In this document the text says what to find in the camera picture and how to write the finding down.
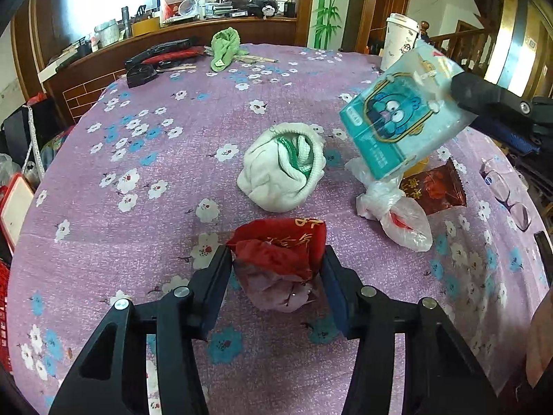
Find green cloth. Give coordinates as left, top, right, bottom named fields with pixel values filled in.
left=211, top=27, right=249, bottom=72

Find purple floral tablecloth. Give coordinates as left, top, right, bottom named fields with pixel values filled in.
left=8, top=45, right=548, bottom=414

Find black key pouch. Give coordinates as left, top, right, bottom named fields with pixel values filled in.
left=126, top=64, right=158, bottom=88

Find red wrapper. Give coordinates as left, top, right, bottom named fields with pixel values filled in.
left=227, top=218, right=326, bottom=313

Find red framed white board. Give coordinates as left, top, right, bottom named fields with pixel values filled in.
left=1, top=173, right=34, bottom=253

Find dark red snack packet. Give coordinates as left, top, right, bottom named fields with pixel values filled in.
left=399, top=158, right=467, bottom=215

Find white plastic bag with red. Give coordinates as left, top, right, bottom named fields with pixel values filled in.
left=345, top=157, right=433, bottom=252

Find wooden counter ledge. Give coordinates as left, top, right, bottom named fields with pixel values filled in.
left=44, top=17, right=308, bottom=127

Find eyeglasses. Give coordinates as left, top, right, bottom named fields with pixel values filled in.
left=480, top=159, right=532, bottom=232

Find right hand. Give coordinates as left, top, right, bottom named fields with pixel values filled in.
left=526, top=293, right=553, bottom=387

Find red plastic basket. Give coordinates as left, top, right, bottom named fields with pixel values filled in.
left=0, top=260, right=12, bottom=374

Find white knitted sock bundle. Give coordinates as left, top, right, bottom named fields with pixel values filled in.
left=237, top=123, right=326, bottom=214

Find white paper cup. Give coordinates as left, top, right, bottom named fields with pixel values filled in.
left=381, top=13, right=420, bottom=71

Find black red folded umbrella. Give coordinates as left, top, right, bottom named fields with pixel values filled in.
left=125, top=37, right=205, bottom=70

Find teal tissue pack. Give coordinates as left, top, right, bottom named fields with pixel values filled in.
left=339, top=41, right=476, bottom=180

